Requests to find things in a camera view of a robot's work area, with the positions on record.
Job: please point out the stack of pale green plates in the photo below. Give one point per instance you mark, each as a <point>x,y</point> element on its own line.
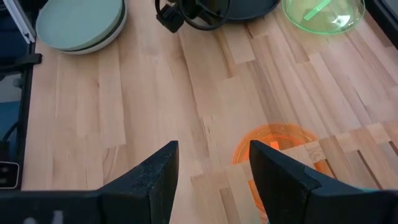
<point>77,21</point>

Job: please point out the black table frame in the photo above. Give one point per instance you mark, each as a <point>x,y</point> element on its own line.
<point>26,124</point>

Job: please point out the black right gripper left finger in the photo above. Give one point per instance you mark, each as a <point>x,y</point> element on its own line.
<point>133,202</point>

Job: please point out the wooden slatted shelf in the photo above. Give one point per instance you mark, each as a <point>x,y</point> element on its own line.
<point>357,155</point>

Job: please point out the black device white outline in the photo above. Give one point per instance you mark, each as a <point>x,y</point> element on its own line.
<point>7,174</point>

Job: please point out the red transparent plate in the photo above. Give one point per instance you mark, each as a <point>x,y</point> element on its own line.
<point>264,133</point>

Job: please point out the white metal bar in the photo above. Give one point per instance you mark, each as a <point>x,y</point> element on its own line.
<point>21,21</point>

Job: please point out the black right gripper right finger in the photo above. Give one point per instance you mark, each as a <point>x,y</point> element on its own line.
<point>295,202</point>

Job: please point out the green transparent plate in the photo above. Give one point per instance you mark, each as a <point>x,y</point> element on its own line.
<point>342,18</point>

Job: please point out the dark grey plate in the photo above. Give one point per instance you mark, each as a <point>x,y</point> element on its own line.
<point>255,11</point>

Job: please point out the white plate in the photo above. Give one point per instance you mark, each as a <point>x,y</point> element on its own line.
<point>112,42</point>

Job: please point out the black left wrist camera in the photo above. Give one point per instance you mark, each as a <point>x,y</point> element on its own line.
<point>169,18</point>

